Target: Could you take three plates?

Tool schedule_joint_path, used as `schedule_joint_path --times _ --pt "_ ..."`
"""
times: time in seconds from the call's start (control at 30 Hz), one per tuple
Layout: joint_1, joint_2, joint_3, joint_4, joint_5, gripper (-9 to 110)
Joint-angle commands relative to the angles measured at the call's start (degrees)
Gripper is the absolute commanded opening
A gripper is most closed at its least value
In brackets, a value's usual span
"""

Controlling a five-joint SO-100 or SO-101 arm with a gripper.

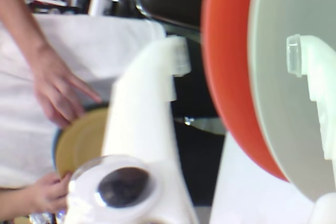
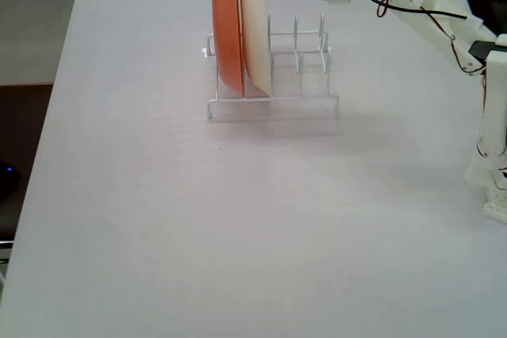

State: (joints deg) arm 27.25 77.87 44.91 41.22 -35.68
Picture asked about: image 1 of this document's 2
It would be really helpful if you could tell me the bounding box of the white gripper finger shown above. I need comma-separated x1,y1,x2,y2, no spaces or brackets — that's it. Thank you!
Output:
64,36,199,224
286,34,336,161

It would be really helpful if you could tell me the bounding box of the white plastic plate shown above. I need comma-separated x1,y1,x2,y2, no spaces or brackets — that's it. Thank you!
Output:
246,0,336,204

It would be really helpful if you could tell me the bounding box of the yellow plastic plate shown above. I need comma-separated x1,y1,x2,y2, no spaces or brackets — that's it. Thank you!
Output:
56,107,110,179

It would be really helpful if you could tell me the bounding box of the blue-green plastic plate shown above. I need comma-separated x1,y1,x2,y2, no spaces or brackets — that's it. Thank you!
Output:
51,102,110,172

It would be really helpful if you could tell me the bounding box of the person's bare forearm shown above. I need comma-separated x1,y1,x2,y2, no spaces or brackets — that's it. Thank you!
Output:
0,0,55,59
0,184,35,219

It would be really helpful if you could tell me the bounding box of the person's bare hand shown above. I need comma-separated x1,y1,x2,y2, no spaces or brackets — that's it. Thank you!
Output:
26,171,74,215
33,45,103,128

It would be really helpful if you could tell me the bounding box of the googly eye sticker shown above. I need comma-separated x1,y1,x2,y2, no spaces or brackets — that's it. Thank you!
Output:
68,155,162,217

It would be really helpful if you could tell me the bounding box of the orange plastic plate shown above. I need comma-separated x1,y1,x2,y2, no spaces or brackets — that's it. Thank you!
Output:
201,0,289,183

